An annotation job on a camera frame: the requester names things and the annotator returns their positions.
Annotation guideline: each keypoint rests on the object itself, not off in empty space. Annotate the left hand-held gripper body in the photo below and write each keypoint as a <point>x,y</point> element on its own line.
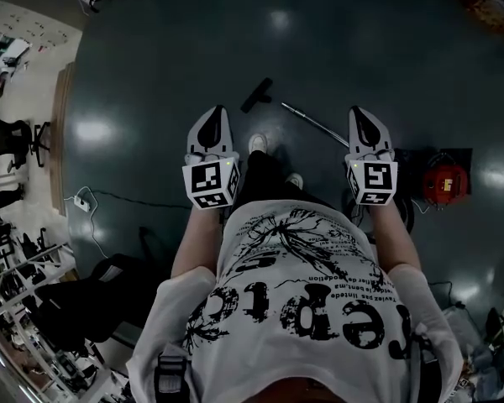
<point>212,179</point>

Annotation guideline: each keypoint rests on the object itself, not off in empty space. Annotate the black office chair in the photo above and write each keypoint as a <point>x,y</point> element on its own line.
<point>14,141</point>

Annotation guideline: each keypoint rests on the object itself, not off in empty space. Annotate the white power strip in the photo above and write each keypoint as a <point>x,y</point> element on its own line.
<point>84,202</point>

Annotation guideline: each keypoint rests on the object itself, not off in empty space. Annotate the black vacuum floor head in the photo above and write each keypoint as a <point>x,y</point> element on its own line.
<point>256,95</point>

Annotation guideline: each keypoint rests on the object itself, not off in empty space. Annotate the white metal shelf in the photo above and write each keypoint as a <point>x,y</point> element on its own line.
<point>29,267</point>

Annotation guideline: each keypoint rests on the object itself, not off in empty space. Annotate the metal vacuum tube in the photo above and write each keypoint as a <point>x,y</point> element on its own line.
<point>315,124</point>

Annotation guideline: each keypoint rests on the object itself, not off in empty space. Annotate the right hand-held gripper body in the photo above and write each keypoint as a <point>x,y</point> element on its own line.
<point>371,179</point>

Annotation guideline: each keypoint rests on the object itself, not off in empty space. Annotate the white printed shirt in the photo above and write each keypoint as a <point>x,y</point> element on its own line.
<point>302,309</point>

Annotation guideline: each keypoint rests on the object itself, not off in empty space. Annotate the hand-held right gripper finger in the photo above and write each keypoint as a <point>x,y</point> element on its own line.
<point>374,134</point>
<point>361,130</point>

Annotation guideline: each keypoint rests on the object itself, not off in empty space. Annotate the person's left forearm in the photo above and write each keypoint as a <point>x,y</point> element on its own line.
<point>197,242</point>

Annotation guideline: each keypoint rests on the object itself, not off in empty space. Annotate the person's right forearm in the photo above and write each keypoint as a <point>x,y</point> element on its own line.
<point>395,242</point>

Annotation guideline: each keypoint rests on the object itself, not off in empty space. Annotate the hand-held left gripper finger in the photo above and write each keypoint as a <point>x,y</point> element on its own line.
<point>217,126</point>
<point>206,132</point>

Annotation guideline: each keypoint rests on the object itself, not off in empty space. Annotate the red vacuum cleaner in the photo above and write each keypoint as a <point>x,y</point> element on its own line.
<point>445,181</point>

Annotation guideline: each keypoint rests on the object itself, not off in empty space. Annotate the black trousers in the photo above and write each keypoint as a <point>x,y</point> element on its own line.
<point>264,183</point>

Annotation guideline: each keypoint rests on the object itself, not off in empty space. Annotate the black bag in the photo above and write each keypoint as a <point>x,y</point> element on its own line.
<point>92,302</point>

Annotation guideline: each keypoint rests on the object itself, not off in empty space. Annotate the white shoe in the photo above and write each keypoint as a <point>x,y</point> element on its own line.
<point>258,143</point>
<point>295,179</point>

